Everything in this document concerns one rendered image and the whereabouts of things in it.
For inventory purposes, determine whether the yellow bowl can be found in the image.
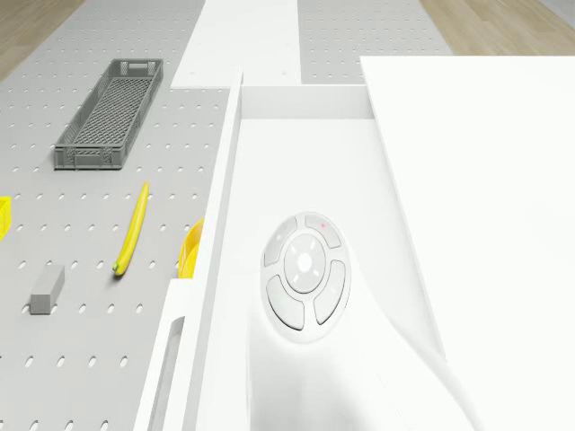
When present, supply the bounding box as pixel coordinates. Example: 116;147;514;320
178;218;206;280

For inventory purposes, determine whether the banana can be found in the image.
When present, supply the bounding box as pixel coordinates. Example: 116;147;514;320
111;180;151;277

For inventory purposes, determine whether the white board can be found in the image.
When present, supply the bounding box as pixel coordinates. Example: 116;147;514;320
170;0;301;90

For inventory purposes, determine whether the dark grey basket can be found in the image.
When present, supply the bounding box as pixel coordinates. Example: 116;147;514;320
53;57;165;171

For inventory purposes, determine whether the grey cube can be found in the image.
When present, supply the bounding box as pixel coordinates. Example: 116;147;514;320
30;264;66;316

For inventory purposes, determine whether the yellow basket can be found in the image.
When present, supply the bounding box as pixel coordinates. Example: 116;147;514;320
0;196;13;239

